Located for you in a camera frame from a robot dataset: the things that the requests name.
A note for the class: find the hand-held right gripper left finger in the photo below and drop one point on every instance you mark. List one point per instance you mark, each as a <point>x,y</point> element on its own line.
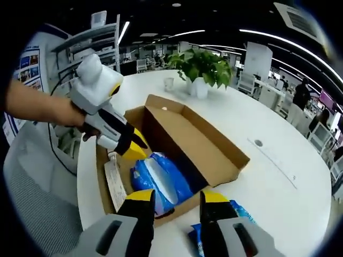
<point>134,230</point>

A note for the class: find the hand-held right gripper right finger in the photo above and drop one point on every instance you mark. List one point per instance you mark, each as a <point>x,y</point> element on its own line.
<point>227,235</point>

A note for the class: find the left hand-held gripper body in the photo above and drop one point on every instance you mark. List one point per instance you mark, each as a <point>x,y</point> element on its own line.
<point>93,83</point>

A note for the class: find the white tube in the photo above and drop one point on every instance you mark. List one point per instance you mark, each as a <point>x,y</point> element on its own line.
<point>115,182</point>

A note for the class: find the dark blue soft item pack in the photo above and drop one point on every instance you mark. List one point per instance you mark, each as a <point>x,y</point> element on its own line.
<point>171,182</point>

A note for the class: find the brown cardboard shoe box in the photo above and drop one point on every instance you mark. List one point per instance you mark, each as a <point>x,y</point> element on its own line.
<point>193,139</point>

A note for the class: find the person's left hand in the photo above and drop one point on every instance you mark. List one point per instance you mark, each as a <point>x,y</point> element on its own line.
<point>88,134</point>

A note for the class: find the grey metal shelf rack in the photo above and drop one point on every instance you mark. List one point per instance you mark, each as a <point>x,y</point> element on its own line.
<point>88,40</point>

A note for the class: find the bright ceiling light strip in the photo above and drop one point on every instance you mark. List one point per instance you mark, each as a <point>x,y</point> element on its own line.
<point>123,32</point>

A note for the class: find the green potted plant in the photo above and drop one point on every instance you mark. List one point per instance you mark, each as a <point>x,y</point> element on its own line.
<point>201,65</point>

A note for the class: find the white mesh chair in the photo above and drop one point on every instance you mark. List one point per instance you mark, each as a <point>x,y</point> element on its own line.
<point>34,200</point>

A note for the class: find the short ceiling light strip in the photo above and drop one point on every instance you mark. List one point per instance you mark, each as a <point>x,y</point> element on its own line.
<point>187,33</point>

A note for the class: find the white office chair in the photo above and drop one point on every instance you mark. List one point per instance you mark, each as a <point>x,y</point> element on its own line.
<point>319,137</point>

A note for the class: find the purple lit monitor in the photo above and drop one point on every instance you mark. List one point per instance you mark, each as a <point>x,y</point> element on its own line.
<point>327,101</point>

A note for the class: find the long curved ceiling light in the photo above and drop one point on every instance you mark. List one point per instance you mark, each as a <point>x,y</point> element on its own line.
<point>289,45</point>

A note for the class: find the ceiling air conditioner vent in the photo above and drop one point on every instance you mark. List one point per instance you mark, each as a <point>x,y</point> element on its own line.
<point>300,20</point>

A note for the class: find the wall poster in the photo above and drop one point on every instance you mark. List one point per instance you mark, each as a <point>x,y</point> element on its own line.
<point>28,67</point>

